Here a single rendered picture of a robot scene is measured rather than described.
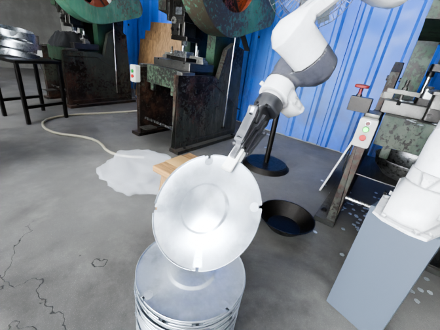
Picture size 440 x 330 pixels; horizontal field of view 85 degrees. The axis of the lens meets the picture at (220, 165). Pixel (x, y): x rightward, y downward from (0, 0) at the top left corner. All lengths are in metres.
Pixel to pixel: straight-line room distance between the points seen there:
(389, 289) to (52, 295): 1.10
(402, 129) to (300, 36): 0.90
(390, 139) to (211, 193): 1.02
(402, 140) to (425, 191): 0.60
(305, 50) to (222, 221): 0.44
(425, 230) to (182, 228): 0.63
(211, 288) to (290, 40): 0.62
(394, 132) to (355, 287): 0.74
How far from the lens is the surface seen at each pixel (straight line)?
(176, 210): 0.64
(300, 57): 0.64
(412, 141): 1.42
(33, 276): 1.18
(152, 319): 0.68
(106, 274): 1.10
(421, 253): 0.89
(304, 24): 0.64
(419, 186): 0.86
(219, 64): 2.34
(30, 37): 2.83
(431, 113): 1.46
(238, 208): 0.58
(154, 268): 0.72
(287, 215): 1.49
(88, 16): 3.26
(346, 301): 1.09
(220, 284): 0.69
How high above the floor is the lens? 0.82
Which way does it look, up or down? 25 degrees down
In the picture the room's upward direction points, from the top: 8 degrees clockwise
